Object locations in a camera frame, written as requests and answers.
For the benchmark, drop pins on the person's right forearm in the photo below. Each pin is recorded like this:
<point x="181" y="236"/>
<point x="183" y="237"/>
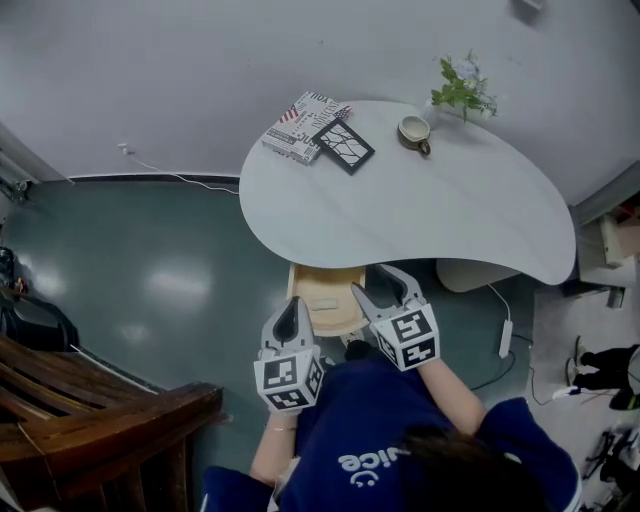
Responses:
<point x="452" y="400"/>

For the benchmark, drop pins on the white vase with green plant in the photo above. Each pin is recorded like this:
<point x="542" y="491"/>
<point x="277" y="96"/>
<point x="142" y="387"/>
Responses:
<point x="462" y="90"/>

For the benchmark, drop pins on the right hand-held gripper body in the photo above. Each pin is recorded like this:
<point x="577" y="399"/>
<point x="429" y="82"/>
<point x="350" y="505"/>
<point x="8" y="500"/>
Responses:
<point x="410" y="337"/>

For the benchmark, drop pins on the dark wooden bench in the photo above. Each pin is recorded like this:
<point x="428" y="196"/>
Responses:
<point x="95" y="420"/>

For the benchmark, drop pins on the small white object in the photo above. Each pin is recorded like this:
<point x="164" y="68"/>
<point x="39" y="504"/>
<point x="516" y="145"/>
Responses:
<point x="324" y="304"/>

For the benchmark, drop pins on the person's black trouser leg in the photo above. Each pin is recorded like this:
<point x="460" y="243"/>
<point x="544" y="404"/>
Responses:
<point x="361" y="350"/>

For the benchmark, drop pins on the beige ceramic cup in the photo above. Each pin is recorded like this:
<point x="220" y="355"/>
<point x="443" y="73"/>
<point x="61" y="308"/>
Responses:
<point x="412" y="129"/>

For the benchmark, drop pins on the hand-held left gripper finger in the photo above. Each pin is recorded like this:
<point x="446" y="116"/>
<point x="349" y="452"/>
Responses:
<point x="306" y="330"/>
<point x="269" y="327"/>

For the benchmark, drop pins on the black picture frame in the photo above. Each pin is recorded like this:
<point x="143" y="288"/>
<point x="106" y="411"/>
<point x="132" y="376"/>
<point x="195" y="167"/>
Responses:
<point x="344" y="146"/>

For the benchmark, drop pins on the black office chair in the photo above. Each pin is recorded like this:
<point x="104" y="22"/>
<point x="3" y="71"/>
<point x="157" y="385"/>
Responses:
<point x="617" y="462"/>

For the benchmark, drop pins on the person's white shoe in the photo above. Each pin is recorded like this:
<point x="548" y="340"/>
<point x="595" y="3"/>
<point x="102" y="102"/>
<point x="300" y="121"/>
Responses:
<point x="348" y="339"/>

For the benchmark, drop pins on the printed black and white book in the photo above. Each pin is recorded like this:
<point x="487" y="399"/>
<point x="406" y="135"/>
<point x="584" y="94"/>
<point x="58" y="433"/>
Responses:
<point x="295" y="132"/>

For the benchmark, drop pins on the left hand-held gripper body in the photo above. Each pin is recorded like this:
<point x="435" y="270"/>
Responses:
<point x="287" y="382"/>

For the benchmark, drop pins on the grey shelf cabinet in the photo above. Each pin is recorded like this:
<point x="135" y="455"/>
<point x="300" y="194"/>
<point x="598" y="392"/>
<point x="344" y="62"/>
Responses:
<point x="605" y="240"/>

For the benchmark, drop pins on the person's blue sweatshirt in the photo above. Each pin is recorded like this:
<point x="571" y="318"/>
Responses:
<point x="370" y="415"/>

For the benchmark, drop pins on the white power strip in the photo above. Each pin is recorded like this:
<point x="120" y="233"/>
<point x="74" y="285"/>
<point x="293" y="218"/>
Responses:
<point x="505" y="339"/>

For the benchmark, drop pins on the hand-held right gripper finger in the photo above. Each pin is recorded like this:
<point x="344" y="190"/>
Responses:
<point x="371" y="310"/>
<point x="410" y="292"/>

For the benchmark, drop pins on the white curved desk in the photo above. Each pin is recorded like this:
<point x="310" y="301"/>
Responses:
<point x="415" y="210"/>

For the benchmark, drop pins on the person's left forearm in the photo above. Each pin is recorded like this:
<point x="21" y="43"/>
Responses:
<point x="275" y="450"/>

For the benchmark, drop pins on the cream wooden drawer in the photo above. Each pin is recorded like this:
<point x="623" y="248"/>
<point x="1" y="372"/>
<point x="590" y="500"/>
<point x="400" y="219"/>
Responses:
<point x="327" y="282"/>

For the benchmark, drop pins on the white wall box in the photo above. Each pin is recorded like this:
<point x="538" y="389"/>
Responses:
<point x="530" y="2"/>

